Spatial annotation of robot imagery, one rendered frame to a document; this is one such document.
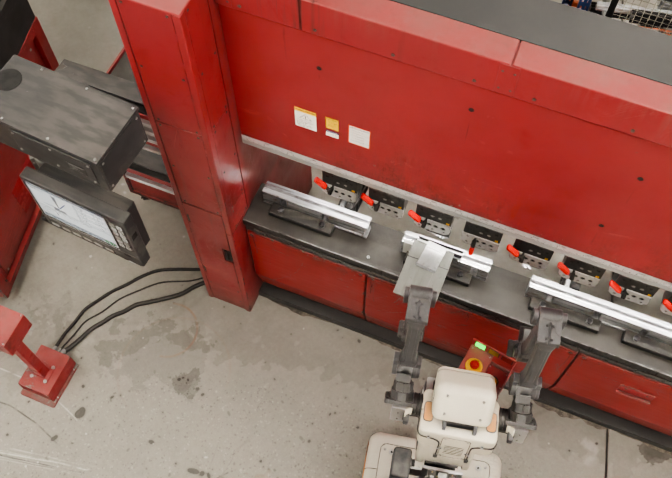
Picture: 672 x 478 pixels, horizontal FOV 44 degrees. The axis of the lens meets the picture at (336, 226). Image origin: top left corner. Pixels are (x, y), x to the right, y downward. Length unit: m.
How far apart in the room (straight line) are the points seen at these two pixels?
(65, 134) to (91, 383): 2.00
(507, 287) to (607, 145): 1.19
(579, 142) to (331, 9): 0.86
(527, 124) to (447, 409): 1.01
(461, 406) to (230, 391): 1.72
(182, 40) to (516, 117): 1.05
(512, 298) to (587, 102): 1.37
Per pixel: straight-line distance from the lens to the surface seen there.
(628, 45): 2.59
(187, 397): 4.42
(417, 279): 3.50
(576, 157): 2.75
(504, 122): 2.70
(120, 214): 3.04
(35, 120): 2.90
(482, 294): 3.65
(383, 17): 2.53
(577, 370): 3.93
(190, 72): 2.78
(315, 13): 2.59
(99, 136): 2.80
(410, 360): 3.02
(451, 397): 2.96
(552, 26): 2.58
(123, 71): 4.20
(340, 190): 3.40
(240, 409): 4.37
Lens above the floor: 4.18
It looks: 62 degrees down
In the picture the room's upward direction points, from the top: straight up
